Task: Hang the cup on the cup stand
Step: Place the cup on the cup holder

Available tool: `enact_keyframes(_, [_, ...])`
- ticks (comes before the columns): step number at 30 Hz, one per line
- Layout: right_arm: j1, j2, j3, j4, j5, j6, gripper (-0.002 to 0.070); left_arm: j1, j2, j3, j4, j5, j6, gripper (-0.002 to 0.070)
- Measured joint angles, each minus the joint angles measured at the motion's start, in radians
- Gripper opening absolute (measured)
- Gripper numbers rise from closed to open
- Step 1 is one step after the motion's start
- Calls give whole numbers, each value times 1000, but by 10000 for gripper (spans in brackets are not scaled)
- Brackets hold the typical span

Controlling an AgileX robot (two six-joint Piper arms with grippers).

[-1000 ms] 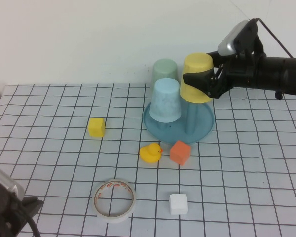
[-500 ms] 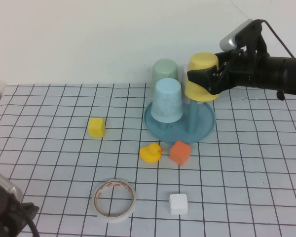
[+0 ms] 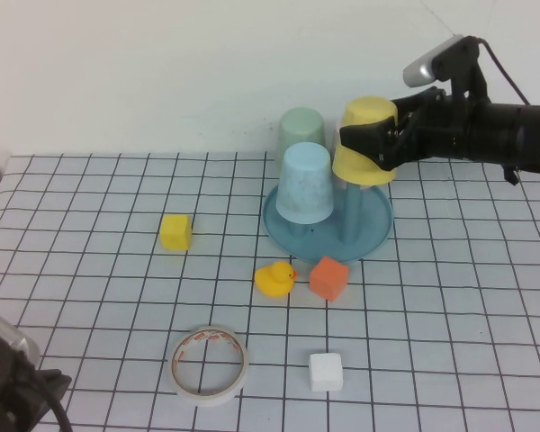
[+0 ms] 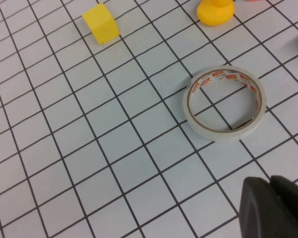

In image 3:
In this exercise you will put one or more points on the white tape roll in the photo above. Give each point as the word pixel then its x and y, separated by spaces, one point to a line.
pixel 180 382

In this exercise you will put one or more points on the blue cup stand with pegs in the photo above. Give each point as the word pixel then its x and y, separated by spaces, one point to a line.
pixel 324 243

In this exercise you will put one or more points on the white foam cube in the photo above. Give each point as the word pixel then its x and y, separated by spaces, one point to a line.
pixel 326 371

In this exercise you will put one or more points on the light blue plastic cup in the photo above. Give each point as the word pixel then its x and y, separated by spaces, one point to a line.
pixel 303 184

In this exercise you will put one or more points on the yellow rubber duck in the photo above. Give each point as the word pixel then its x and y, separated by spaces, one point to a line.
pixel 272 281

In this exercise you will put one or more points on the yellow foam cube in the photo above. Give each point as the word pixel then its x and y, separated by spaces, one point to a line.
pixel 175 233

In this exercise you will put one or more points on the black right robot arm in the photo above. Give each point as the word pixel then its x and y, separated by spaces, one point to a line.
pixel 517 135

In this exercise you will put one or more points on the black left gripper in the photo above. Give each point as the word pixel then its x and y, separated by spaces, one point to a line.
pixel 13 396

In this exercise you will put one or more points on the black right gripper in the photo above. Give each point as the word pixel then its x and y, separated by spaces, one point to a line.
pixel 436 130

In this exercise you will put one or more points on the white grid-patterned table mat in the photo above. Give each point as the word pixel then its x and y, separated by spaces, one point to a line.
pixel 432 315

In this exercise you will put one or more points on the orange foam cube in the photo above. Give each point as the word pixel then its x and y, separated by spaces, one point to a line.
pixel 327 279

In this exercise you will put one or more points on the yellow plastic cup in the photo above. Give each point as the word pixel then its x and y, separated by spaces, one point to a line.
pixel 364 157

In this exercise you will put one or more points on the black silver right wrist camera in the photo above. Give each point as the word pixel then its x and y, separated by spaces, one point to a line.
pixel 420 72

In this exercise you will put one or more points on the green plastic cup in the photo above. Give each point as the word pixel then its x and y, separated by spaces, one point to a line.
pixel 299 126

